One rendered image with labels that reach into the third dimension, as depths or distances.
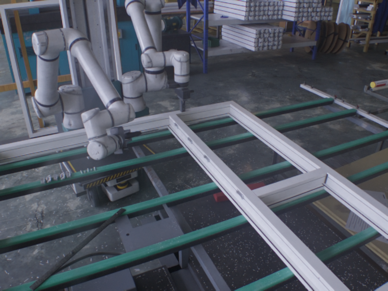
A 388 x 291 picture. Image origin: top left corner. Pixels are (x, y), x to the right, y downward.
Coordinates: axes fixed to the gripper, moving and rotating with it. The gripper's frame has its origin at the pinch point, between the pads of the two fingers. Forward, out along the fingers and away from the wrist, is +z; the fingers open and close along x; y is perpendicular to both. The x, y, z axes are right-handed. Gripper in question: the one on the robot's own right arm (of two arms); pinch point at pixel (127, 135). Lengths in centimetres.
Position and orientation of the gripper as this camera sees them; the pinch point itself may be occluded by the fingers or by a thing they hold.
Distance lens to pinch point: 172.7
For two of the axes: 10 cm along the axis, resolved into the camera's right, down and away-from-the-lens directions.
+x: -1.4, -9.7, -2.0
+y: 9.6, -0.9, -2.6
